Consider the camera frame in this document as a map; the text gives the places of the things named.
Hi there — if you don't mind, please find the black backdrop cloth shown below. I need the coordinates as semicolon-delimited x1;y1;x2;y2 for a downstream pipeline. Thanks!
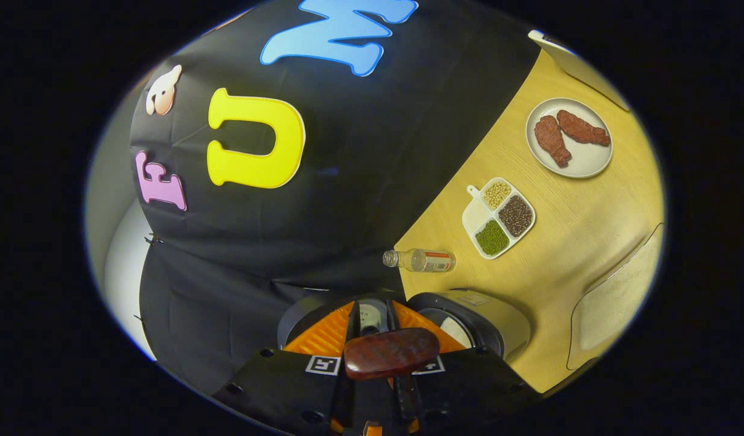
130;0;542;394

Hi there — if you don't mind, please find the green mung beans pile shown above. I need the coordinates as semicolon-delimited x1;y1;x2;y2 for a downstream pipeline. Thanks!
475;219;510;256

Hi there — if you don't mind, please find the brown meat piece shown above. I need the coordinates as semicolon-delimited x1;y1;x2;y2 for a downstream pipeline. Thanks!
533;115;573;168
556;109;611;147

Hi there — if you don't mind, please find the white round plate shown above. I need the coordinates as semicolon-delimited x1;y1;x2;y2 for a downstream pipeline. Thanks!
525;97;613;179

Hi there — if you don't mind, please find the dark beans pile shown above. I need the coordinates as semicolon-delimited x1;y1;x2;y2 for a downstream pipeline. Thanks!
498;195;534;237

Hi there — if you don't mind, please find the dark grey rice cooker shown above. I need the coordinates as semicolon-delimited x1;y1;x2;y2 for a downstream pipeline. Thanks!
277;289;532;364

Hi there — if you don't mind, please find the white divided dish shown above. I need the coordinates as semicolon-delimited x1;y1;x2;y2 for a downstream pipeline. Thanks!
461;177;536;260

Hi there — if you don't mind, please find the small glass bottle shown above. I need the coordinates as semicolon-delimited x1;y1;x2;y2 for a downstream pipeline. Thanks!
382;248;456;274

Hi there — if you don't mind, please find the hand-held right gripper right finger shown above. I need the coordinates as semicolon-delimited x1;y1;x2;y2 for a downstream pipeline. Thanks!
384;300;541;436

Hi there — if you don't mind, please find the white toaster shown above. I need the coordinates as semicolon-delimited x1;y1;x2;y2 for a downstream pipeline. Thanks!
527;29;631;111

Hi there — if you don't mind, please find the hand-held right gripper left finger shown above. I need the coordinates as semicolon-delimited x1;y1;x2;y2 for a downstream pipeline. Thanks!
213;301;361;436

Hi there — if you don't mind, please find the yellow beans pile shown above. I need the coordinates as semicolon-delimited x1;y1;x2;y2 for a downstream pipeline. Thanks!
483;180;512;210

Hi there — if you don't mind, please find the dark wooden spoon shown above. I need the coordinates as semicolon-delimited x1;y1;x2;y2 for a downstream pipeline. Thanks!
343;328;441;424

